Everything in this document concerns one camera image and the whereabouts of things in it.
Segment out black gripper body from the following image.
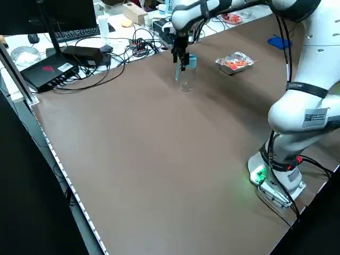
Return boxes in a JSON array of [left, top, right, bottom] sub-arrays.
[[172, 37, 190, 55]]

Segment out clear seasoning bottle blue cap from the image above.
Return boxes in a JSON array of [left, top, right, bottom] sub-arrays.
[[175, 54, 199, 92]]

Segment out blue dishcloth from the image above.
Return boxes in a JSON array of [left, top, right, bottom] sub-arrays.
[[267, 36, 293, 50]]

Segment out black power supply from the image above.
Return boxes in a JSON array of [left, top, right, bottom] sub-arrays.
[[152, 19, 172, 40]]

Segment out power strip red switches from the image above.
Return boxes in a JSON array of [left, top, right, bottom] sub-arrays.
[[129, 38, 150, 57]]

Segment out orange sausage skewer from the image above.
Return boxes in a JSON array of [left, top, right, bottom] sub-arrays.
[[224, 59, 258, 70]]

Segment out wooden box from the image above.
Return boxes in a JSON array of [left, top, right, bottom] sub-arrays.
[[122, 3, 148, 24]]

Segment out red plate of food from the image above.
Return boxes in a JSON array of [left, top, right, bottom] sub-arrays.
[[222, 12, 243, 26]]

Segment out white cylindrical cup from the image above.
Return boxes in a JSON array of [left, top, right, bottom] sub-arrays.
[[97, 15, 110, 38]]

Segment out black power brick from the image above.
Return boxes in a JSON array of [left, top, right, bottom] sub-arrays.
[[62, 45, 104, 67]]

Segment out black keyboard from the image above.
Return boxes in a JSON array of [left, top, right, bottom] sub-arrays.
[[53, 22, 117, 43]]

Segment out black monitor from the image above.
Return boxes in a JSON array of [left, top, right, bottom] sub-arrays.
[[0, 0, 98, 36]]

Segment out black monitor stand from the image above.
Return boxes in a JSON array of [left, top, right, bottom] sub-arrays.
[[37, 0, 64, 58]]

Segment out black box red logo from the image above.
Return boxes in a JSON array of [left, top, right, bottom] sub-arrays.
[[20, 49, 80, 94]]

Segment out clear glass dish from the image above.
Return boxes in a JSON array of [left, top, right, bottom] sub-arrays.
[[10, 46, 41, 67]]

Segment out black desk cable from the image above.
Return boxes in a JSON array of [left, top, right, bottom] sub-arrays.
[[52, 62, 125, 92]]

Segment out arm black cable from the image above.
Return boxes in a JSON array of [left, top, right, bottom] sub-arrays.
[[256, 13, 333, 229]]

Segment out aluminium frame bar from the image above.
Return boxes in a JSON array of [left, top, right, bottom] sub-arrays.
[[0, 39, 40, 106]]

